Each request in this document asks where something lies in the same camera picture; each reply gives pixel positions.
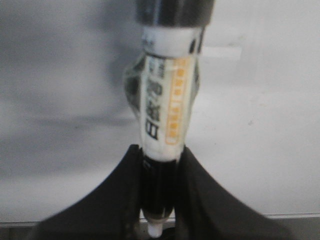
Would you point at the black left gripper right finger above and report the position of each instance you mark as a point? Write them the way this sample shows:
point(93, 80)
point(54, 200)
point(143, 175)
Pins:
point(204, 210)

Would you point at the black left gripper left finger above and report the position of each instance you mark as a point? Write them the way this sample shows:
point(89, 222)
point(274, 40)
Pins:
point(110, 212)

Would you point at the taped whiteboard marker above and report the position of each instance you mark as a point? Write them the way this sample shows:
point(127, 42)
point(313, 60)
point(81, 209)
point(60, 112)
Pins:
point(161, 87)

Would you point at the white whiteboard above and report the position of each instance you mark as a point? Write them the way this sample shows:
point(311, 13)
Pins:
point(65, 122)

